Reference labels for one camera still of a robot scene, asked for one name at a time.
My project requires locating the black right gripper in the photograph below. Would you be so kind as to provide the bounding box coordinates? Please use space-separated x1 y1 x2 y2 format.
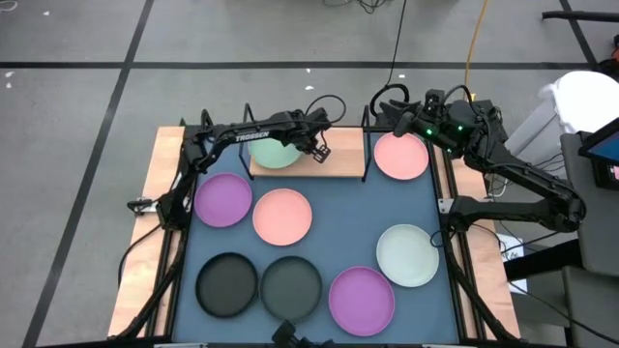
378 99 456 149

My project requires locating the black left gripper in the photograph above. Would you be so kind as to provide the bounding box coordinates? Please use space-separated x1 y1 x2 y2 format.
282 120 333 164

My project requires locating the salmon pink plate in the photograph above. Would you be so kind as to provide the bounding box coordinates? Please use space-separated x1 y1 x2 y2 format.
251 188 313 247
373 131 430 182

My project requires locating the mint green plate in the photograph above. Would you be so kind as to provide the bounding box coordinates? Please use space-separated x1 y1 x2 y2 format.
248 137 305 170

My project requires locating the purple plate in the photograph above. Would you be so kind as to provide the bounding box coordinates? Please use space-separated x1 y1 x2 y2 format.
193 172 253 229
328 265 397 337

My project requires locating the cream white plate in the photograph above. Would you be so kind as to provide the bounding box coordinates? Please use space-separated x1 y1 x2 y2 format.
375 223 441 289

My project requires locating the dark grey plate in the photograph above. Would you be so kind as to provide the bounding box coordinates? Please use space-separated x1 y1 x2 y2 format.
259 255 323 323

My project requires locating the black plate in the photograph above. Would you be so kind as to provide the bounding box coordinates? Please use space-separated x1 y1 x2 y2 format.
194 251 259 319

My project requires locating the black metal dish rack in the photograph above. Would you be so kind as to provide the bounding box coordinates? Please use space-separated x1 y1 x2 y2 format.
239 101 373 184

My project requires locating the white paper sheet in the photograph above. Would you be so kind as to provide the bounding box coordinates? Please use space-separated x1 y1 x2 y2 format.
495 234 528 294

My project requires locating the white plastic bag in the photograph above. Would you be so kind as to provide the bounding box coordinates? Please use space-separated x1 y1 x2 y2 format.
539 70 619 136

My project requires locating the tablet with blue screen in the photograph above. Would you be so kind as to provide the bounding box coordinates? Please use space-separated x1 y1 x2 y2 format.
577 118 619 165

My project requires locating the grey chair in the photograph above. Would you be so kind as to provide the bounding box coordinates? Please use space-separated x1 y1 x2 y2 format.
502 96 619 348

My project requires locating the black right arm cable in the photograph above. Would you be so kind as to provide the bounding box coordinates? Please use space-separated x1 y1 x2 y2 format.
369 83 411 117

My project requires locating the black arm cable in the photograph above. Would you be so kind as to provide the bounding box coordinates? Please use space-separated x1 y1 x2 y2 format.
369 83 411 117
304 94 348 127

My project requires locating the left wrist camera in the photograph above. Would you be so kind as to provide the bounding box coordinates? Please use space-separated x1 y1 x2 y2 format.
305 108 333 131

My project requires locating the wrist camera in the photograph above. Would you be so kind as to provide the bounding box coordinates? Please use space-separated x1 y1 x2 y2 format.
423 88 446 115
305 108 333 131

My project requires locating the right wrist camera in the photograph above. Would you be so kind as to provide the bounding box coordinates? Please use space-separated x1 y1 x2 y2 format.
423 88 446 115

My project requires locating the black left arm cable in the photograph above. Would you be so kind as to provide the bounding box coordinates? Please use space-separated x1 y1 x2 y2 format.
304 94 348 127

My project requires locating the black hanging cable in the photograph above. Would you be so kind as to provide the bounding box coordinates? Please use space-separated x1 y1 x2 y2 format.
386 0 408 88

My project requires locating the yellow hanging cable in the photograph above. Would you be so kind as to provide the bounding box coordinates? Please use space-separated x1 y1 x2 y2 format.
463 0 492 98

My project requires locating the table-level camera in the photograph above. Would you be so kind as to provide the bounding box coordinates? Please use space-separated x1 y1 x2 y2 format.
270 318 336 348

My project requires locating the black metal rig frame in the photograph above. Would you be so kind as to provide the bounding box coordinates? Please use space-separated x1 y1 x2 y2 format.
108 108 521 345

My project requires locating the black power cable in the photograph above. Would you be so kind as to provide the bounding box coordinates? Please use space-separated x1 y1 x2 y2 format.
117 222 163 291

